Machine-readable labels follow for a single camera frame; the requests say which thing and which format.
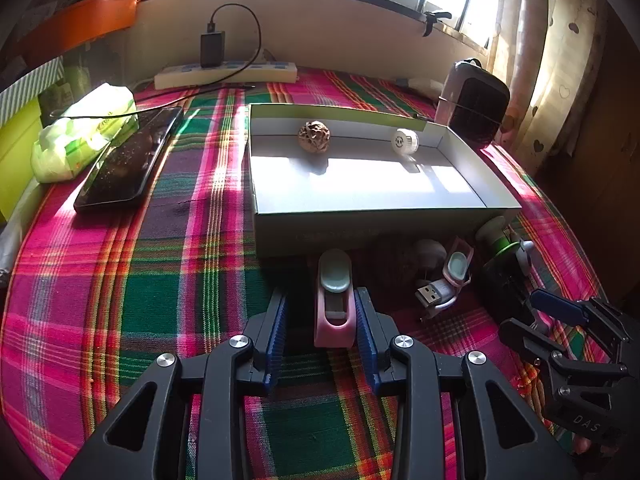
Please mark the black smartphone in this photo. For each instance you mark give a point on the black smartphone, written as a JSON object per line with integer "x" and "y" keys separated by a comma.
{"x": 125, "y": 165}

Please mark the brown walnut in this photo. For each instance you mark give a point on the brown walnut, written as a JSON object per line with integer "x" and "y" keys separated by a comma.
{"x": 314, "y": 135}

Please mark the small grey desktop heater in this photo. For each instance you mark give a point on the small grey desktop heater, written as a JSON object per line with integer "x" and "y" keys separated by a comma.
{"x": 475, "y": 105}

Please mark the green and white spool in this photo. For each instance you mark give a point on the green and white spool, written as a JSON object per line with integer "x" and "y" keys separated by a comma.
{"x": 495, "y": 241}

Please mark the white round cap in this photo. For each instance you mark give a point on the white round cap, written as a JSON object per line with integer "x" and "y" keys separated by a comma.
{"x": 404, "y": 141}

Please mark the pink stapler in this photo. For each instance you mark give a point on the pink stapler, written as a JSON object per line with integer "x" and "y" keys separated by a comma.
{"x": 334, "y": 277}
{"x": 457, "y": 265}

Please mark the black charger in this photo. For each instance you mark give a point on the black charger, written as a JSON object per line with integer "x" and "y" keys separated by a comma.
{"x": 212, "y": 50}

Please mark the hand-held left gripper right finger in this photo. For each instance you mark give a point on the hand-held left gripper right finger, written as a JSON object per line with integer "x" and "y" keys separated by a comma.
{"x": 365, "y": 335}

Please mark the yellow-green box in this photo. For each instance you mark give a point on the yellow-green box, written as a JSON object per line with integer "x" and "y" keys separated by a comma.
{"x": 17, "y": 160}

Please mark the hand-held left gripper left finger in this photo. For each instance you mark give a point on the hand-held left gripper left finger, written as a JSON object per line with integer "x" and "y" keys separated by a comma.
{"x": 276, "y": 335}

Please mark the black device with clear end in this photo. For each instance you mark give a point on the black device with clear end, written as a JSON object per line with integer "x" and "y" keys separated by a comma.
{"x": 502, "y": 285}

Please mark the white oval pebble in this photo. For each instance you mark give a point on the white oval pebble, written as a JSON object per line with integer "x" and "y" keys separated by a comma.
{"x": 429, "y": 252}

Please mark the green tissue pack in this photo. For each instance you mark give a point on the green tissue pack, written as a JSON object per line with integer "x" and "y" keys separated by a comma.
{"x": 75, "y": 135}

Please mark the plaid cloth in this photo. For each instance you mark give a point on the plaid cloth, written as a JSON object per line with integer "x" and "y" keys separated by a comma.
{"x": 150, "y": 285}

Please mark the white power strip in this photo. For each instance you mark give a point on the white power strip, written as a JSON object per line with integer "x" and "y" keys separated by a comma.
{"x": 175, "y": 77}

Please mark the orange tray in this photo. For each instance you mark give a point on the orange tray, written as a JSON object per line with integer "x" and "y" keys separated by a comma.
{"x": 90, "y": 15}

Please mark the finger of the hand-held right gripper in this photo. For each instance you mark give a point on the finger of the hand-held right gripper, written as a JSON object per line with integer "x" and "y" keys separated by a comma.
{"x": 555, "y": 306}
{"x": 525, "y": 337}

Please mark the heart print curtain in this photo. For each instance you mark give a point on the heart print curtain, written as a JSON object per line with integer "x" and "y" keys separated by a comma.
{"x": 550, "y": 60}

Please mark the shallow white cardboard box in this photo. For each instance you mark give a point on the shallow white cardboard box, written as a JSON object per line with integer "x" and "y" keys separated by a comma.
{"x": 360, "y": 175}

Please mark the glass tank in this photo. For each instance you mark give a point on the glass tank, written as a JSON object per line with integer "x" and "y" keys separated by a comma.
{"x": 95, "y": 70}

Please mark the green striped box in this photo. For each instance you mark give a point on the green striped box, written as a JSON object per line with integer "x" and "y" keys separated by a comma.
{"x": 30, "y": 87}

